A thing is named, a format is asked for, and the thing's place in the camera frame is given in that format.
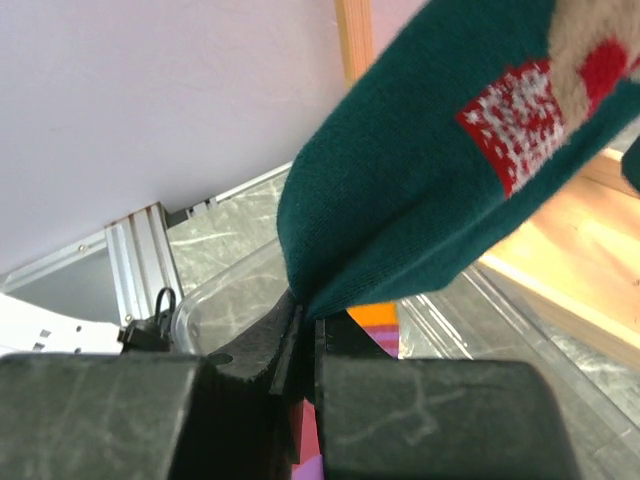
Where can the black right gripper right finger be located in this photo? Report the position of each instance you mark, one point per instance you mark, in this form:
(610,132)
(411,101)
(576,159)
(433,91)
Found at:
(384,418)

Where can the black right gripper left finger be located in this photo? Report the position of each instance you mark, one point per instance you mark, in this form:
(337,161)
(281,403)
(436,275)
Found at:
(77,404)

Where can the purple sock with orange cuff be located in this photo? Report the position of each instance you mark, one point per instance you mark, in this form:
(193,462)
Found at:
(380,322)

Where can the dark teal sock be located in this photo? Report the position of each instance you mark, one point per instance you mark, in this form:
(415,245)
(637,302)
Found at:
(473,117)

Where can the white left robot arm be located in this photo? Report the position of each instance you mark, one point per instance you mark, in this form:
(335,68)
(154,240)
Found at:
(91,400)

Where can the clear plastic bin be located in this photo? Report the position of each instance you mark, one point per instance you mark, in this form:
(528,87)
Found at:
(471,319)

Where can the wooden drying rack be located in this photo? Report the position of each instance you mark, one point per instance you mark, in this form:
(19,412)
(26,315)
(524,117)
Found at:
(579,251)

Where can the aluminium frame rail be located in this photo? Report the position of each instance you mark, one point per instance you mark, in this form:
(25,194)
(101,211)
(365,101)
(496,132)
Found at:
(115,274)

